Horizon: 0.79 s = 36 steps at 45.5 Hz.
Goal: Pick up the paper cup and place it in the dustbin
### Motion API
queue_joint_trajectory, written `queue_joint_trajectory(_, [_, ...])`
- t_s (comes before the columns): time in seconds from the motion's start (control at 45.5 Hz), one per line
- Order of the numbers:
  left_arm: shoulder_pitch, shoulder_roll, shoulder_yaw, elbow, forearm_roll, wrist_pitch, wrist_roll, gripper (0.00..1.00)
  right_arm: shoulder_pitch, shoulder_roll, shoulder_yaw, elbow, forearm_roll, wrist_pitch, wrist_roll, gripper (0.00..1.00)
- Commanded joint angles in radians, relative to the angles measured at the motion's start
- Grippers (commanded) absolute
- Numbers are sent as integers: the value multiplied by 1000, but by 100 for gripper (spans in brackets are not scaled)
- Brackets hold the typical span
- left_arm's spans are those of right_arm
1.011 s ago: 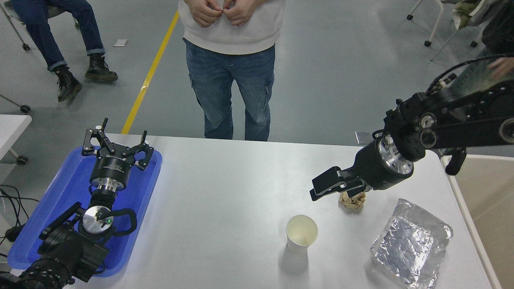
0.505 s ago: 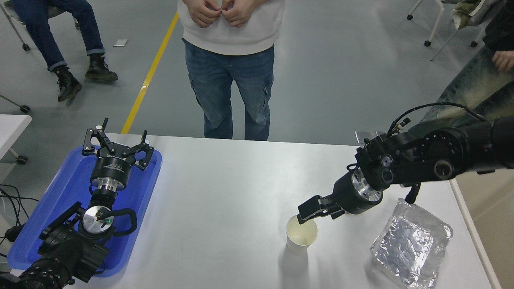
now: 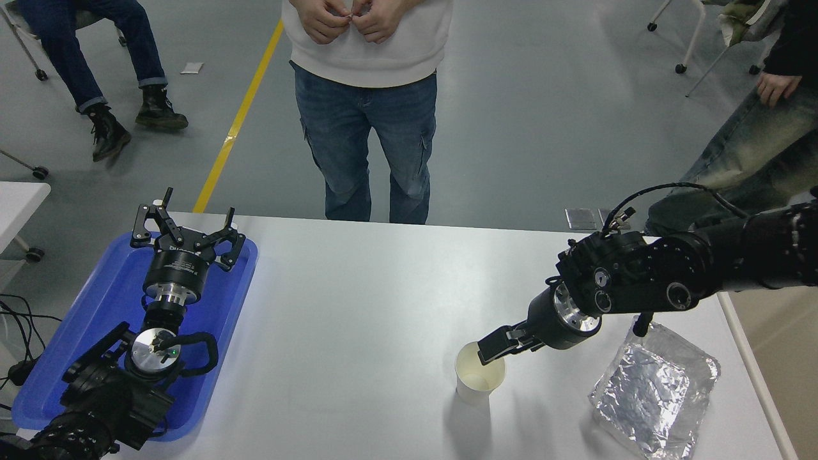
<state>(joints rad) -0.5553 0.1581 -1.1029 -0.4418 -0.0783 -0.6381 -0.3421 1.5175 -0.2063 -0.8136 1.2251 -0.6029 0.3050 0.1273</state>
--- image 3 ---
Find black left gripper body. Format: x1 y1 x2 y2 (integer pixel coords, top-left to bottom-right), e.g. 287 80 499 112
143 238 218 295

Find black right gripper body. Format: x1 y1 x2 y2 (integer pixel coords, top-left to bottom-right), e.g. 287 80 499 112
527 286 594 351

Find white paper cup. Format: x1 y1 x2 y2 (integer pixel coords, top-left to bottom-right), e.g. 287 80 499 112
454 341 506 406

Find standing person's right hand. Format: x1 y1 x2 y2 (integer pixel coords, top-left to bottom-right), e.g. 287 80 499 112
297 0 352 45

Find standing person's left hand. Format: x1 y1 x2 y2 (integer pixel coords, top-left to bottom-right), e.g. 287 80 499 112
351 0 413 44

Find person's hand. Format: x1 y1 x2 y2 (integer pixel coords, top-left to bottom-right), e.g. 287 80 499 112
757 72 803 109

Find blue plastic tray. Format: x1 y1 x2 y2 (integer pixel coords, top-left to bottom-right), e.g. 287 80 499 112
12 231 259 443

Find crumpled silver foil tray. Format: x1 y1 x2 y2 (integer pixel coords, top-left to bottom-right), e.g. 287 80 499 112
588 319 722 460

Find chair leg with caster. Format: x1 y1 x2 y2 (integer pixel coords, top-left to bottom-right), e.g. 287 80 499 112
0 149 50 181

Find small white side table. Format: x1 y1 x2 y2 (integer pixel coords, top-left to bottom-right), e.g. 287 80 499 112
0 182 52 263

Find standing person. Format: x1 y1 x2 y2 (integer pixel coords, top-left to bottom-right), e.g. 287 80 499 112
281 0 454 224

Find seated person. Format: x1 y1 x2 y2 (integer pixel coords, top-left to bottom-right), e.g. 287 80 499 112
16 0 189 162

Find grey wheeled chair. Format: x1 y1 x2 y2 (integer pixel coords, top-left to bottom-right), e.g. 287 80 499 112
0 0 127 82

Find large pale bin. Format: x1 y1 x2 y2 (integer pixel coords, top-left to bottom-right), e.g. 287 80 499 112
719 287 818 460

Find person beside bin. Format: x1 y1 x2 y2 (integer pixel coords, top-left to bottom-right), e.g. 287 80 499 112
644 0 818 236

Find white wheeled chair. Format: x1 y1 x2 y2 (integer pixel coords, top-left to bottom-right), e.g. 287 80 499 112
647 0 768 98

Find camouflage jacket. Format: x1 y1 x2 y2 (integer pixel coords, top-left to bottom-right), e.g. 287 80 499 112
716 0 790 48

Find black floor cables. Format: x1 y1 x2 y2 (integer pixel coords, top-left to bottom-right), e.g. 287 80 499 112
0 293 63 392

